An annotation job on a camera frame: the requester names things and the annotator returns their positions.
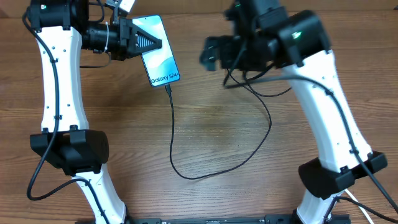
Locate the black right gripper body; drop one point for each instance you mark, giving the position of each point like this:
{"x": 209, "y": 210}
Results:
{"x": 253, "y": 57}

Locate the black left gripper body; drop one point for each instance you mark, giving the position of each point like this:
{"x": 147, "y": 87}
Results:
{"x": 121, "y": 51}

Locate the blue Galaxy smartphone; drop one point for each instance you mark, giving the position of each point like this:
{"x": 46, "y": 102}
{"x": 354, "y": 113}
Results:
{"x": 160, "y": 64}

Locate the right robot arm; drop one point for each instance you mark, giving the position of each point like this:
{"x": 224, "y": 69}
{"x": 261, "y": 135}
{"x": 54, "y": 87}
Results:
{"x": 307, "y": 62}

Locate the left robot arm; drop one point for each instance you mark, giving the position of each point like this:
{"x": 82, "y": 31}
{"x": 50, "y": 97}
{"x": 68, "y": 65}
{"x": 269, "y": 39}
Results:
{"x": 62, "y": 30}

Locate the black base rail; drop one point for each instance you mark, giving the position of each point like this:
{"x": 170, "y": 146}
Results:
{"x": 217, "y": 221}

